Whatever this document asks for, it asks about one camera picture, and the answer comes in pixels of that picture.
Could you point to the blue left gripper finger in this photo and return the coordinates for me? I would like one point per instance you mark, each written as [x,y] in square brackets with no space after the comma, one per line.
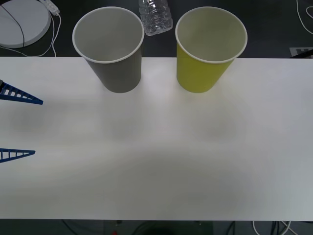
[14,154]
[22,95]

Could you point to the clear bottle with green cap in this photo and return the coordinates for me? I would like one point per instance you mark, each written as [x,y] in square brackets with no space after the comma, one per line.
[156,17]

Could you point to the white round disc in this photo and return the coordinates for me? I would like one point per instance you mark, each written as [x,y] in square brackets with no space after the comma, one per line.
[31,22]

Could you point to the white power strip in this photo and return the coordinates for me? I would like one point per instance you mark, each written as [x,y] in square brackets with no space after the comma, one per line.
[51,7]

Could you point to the grey bin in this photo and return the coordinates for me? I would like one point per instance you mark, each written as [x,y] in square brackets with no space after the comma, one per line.
[117,73]

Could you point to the yellow-green bin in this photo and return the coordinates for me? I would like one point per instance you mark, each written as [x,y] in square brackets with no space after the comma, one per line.
[198,73]

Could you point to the grey marker board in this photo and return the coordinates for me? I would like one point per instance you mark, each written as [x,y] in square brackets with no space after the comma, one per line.
[299,52]

